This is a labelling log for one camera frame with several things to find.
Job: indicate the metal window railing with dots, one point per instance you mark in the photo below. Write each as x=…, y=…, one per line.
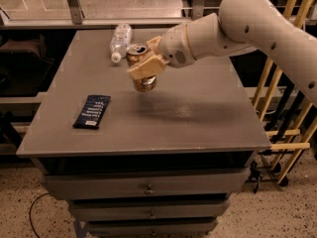
x=50, y=14

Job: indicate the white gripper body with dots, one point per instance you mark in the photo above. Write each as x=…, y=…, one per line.
x=173, y=46

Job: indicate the top grey drawer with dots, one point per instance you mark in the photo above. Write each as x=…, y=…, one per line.
x=145, y=184

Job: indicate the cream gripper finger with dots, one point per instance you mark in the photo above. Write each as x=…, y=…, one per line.
x=154, y=44
x=147, y=66

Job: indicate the clear plastic water bottle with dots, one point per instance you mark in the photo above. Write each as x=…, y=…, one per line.
x=120, y=41

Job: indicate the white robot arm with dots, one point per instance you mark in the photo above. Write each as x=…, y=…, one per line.
x=238, y=26

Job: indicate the orange soda can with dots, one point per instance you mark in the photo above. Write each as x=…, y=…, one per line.
x=135, y=52

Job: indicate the dark blue rxbar wrapper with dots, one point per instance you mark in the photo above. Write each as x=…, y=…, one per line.
x=92, y=112

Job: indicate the bottom grey drawer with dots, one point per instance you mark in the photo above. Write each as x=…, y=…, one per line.
x=152, y=227

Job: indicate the grey drawer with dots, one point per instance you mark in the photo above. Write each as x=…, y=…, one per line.
x=152, y=227
x=151, y=210
x=145, y=184

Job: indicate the grey drawer cabinet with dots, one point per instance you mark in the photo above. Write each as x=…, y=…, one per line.
x=197, y=118

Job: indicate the middle grey drawer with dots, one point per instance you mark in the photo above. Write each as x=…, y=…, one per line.
x=151, y=210

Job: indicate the wooden folding rack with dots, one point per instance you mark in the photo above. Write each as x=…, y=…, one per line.
x=282, y=141

